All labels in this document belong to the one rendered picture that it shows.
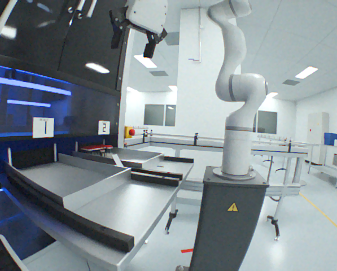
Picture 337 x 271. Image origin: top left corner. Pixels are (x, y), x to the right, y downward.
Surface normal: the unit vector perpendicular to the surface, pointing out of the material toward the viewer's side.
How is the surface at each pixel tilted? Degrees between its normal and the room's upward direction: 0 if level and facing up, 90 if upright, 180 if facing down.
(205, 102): 90
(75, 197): 90
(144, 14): 106
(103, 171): 90
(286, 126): 90
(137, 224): 0
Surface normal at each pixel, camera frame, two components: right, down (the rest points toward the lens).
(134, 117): -0.26, 0.04
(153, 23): 0.73, 0.35
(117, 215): 0.06, -1.00
